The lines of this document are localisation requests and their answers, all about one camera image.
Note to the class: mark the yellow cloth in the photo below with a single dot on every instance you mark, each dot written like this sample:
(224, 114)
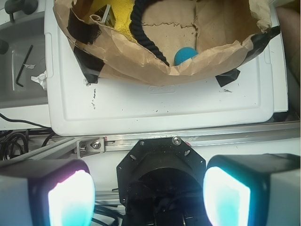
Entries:
(122, 10)

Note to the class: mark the black hex key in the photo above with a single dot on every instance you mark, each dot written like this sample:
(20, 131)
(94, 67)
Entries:
(22, 67)

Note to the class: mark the silver corner bracket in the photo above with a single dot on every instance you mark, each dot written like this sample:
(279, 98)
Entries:
(90, 146)

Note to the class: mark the blue foam ball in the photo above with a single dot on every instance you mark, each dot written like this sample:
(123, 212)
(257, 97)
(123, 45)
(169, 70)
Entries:
(184, 54)

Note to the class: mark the brown paper bag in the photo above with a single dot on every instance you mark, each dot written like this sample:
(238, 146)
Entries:
(225, 33)

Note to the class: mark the aluminium frame rail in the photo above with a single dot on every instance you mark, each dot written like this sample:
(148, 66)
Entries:
(274, 137)

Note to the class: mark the white plastic bin lid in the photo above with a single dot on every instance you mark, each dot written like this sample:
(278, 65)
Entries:
(115, 107)

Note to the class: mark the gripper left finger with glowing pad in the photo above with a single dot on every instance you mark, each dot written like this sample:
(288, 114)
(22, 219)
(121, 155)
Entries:
(46, 193)

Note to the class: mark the crumpled white paper scrap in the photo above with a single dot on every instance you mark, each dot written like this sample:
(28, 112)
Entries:
(41, 80)

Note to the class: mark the grey plastic tray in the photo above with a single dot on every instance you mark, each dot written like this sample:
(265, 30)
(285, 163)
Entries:
(15, 39)

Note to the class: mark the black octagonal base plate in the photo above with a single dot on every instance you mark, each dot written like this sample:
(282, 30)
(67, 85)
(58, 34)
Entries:
(160, 183)

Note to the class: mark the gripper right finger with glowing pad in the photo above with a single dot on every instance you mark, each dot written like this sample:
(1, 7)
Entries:
(253, 190)

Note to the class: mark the silver metal bracket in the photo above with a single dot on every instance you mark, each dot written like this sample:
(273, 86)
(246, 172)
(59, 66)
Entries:
(107, 16)

